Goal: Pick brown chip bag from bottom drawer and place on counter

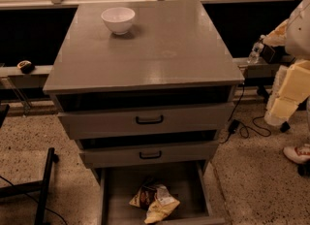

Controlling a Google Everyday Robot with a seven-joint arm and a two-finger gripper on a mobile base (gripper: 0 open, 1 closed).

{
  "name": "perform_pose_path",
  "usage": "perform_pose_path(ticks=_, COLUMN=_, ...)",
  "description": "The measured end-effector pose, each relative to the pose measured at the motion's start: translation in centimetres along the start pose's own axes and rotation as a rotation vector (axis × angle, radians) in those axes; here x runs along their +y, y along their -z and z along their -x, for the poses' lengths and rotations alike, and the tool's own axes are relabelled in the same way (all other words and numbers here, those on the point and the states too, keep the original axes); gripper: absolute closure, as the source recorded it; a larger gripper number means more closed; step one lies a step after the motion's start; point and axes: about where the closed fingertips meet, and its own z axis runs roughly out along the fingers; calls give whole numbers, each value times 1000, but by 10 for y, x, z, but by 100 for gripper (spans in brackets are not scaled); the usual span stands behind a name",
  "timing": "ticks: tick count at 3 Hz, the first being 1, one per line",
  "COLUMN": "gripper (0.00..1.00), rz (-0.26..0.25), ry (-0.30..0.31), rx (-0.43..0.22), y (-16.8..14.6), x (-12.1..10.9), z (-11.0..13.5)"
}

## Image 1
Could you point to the brown chip bag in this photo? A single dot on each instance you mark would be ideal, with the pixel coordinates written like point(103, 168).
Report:
point(156, 199)

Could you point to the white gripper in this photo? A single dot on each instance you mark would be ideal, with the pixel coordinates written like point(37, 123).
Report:
point(298, 36)

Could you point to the white red sneaker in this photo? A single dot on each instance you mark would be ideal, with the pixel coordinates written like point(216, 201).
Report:
point(298, 154)

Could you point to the black yellow tape measure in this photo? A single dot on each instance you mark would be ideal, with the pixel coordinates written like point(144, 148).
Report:
point(26, 66)

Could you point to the black metal stand left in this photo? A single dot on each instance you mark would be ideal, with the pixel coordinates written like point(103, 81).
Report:
point(40, 186)

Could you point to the clear water bottle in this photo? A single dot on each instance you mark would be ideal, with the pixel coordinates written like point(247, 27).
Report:
point(255, 53)

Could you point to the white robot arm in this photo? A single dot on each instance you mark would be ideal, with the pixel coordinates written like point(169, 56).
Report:
point(293, 33)

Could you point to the small black box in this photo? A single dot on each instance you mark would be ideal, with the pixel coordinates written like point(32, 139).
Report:
point(272, 55)

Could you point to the black power adapter with cable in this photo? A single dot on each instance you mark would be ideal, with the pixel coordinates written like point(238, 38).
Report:
point(237, 126)

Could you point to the grey drawer cabinet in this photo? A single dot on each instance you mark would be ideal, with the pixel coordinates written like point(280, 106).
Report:
point(172, 56)

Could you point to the bottom grey open drawer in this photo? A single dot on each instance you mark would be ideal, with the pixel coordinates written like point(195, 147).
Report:
point(184, 181)

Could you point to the white ceramic bowl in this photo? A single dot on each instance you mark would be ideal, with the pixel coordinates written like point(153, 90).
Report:
point(118, 20)

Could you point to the top grey drawer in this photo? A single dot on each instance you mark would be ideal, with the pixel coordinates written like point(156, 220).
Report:
point(145, 121)

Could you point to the middle grey drawer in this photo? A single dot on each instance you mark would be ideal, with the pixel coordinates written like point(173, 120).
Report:
point(147, 154)

